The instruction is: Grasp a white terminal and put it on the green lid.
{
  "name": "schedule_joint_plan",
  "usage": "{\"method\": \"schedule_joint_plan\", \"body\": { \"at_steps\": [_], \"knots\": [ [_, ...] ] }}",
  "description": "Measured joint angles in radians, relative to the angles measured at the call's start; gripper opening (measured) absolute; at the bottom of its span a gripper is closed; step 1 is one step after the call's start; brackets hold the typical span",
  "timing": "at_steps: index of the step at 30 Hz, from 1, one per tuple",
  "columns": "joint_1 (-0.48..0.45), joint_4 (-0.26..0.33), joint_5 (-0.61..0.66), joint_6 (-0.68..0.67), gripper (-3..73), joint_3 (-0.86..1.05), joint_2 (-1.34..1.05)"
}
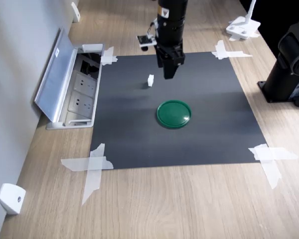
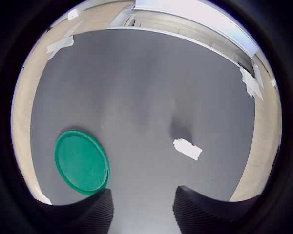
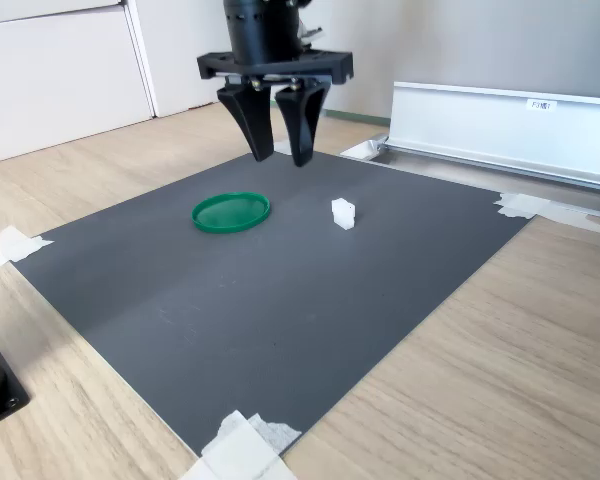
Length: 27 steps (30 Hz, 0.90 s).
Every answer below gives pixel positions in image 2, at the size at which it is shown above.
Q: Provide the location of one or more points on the white plastic terminal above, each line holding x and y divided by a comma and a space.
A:
188, 149

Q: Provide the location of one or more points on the round green lid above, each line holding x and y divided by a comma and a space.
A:
81, 163

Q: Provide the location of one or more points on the dark grey mat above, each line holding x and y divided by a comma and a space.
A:
141, 97

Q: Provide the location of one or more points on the white tape piece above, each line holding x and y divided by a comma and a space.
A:
250, 84
61, 44

